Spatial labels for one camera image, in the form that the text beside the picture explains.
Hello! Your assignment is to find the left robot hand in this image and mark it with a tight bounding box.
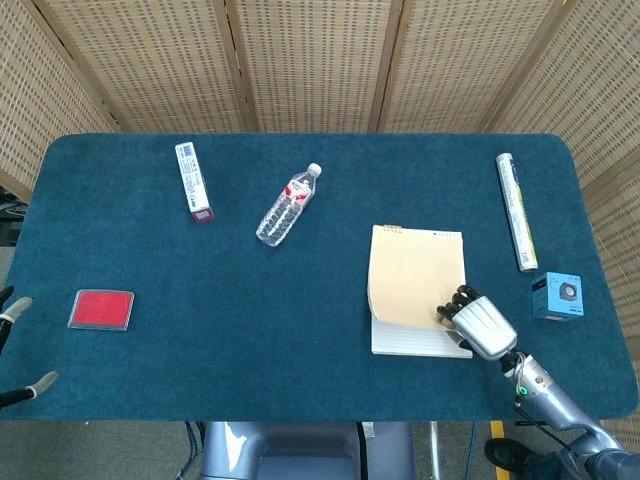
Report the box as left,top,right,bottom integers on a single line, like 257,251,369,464
0,285,60,409

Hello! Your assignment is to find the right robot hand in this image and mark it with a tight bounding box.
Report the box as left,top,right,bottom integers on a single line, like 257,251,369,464
435,284,518,362

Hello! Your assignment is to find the yellow spiral notepad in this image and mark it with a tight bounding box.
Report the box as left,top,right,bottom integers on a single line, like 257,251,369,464
367,223,475,360

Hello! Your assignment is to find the blue speaker box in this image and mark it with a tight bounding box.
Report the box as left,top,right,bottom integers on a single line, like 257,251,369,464
530,271,585,322

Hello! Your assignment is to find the red card case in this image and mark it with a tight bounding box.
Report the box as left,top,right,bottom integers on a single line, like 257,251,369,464
67,289,136,332

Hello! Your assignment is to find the white cylindrical tube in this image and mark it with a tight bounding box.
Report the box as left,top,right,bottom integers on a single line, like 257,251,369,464
495,152,539,273

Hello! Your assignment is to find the black shoe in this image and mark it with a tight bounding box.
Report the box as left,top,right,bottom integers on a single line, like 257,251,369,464
483,437,539,474

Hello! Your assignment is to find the white metal table leg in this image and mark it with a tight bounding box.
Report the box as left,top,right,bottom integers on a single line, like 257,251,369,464
428,421,442,480

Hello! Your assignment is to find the white and maroon carton box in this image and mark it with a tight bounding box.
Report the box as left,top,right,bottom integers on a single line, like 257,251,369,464
174,142,216,225

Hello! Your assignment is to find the grey robot torso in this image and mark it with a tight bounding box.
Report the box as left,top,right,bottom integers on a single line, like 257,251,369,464
199,421,417,480

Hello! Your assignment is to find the clear plastic water bottle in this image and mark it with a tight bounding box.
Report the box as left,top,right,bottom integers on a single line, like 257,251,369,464
255,162,323,248

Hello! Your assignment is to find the blue table cloth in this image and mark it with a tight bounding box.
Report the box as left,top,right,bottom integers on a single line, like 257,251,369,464
0,132,640,424

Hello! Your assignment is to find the woven wooden folding screen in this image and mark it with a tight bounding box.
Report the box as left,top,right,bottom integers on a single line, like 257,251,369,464
0,0,640,441

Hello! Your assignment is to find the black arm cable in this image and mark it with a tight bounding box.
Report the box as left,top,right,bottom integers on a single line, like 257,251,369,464
513,402,576,451

